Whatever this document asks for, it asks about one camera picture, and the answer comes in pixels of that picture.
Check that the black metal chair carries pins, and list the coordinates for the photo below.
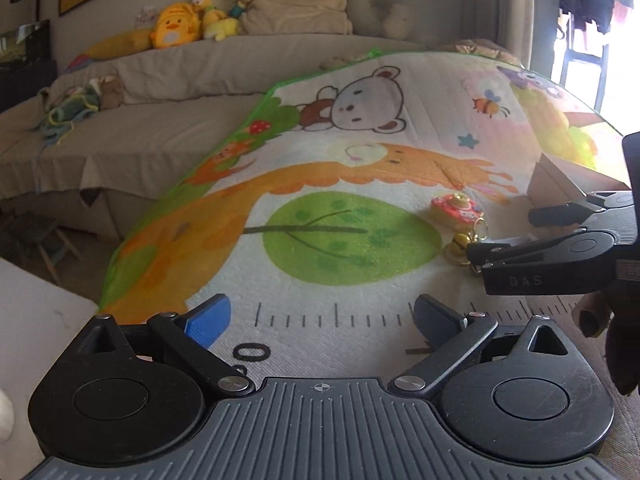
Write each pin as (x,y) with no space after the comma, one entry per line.
(583,58)

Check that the yellow small plush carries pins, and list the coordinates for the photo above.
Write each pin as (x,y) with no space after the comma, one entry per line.
(215,23)

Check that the pink cardboard box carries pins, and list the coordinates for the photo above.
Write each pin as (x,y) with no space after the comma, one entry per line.
(556,181)

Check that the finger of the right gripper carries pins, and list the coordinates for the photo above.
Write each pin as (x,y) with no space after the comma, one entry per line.
(580,251)
(563,216)

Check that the yellow duck plush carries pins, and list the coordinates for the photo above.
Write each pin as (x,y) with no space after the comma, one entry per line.
(176,25)

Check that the beige pillow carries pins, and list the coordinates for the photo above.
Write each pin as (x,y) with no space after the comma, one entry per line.
(293,17)

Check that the grey neck pillow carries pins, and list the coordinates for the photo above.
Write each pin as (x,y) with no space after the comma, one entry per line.
(387,19)

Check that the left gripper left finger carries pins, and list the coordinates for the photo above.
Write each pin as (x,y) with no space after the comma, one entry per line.
(186,339)

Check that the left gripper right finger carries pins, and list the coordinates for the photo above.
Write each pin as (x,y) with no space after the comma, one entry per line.
(456,341)

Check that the cartoon animal play mat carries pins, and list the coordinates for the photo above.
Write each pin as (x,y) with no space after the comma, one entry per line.
(316,221)

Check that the beige sofa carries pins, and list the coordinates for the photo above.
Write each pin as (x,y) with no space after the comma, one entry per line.
(179,104)

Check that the red yellow toy camera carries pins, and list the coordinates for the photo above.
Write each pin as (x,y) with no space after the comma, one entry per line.
(457,211)

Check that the crumpled knit cloth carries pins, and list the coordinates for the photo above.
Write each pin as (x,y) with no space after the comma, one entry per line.
(62,114)

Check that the right hand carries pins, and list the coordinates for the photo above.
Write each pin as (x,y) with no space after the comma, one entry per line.
(616,314)

